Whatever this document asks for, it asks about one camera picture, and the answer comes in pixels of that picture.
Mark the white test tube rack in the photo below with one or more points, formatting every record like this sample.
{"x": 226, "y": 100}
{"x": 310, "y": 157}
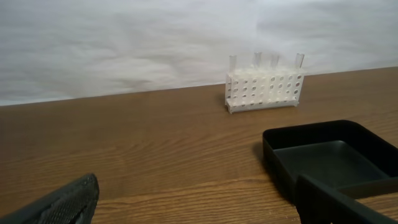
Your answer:
{"x": 248, "y": 107}

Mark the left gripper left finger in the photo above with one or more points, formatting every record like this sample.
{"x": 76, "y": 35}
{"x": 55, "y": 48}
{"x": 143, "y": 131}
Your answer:
{"x": 68, "y": 202}

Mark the clear test tube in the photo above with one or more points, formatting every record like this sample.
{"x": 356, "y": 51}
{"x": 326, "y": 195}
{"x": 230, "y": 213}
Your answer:
{"x": 274, "y": 61}
{"x": 232, "y": 63}
{"x": 299, "y": 60}
{"x": 257, "y": 59}

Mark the black tray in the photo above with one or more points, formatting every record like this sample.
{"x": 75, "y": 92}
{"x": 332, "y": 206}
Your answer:
{"x": 326, "y": 161}

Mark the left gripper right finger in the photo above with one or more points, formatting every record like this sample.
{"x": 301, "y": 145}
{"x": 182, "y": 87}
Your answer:
{"x": 323, "y": 205}

